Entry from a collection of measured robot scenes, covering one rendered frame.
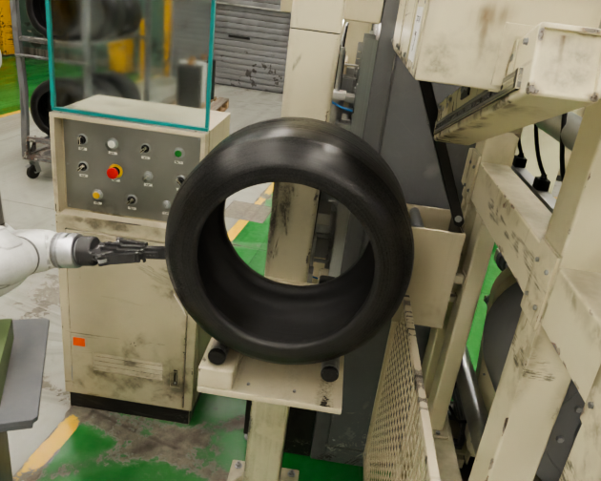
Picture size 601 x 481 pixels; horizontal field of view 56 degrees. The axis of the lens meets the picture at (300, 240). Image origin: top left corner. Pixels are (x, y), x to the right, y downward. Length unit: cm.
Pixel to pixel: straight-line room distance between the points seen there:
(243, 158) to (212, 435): 158
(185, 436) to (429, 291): 132
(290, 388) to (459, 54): 95
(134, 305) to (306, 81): 119
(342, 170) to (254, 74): 980
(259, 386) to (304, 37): 90
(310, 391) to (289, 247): 42
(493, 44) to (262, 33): 1000
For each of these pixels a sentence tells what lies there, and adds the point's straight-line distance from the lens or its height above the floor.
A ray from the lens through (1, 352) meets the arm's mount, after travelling 180.
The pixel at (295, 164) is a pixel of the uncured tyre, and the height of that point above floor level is 142.
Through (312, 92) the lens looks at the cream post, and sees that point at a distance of 154.
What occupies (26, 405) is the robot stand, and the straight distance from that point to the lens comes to 174.
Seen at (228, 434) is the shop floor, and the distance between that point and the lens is 256.
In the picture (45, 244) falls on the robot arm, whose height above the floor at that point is 111.
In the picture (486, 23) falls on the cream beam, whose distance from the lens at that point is 92.
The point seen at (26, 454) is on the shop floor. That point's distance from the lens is 256.
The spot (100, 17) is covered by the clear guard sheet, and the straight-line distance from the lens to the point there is 206.
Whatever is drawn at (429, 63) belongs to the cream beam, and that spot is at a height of 166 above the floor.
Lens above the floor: 174
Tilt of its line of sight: 23 degrees down
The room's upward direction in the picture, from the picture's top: 7 degrees clockwise
